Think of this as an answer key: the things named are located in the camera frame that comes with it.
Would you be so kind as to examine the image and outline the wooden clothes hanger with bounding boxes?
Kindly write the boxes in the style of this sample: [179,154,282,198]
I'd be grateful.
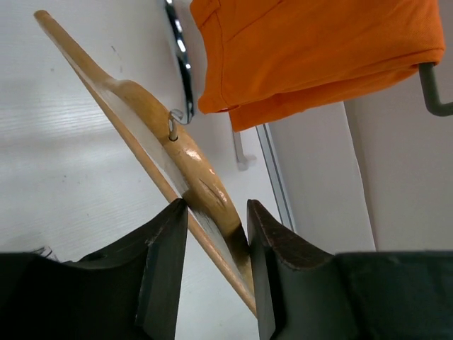
[34,10,257,314]

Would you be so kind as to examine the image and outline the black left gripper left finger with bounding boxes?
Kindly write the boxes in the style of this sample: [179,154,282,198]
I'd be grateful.
[1,199,188,339]

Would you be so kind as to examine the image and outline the orange cloth on hanger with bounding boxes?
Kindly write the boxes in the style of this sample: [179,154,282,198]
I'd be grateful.
[190,0,445,131]

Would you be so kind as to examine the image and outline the aluminium side rail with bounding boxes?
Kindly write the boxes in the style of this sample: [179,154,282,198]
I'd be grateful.
[256,124,295,232]

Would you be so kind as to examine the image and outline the newspaper print trousers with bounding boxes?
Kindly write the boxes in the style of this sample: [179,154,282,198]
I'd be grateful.
[32,246,59,262]

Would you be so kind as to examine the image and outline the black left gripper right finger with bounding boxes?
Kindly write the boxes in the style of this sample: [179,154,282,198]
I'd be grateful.
[247,200,452,339]

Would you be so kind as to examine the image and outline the white metal clothes rack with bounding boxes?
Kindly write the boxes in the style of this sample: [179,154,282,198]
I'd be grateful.
[160,1,195,125]

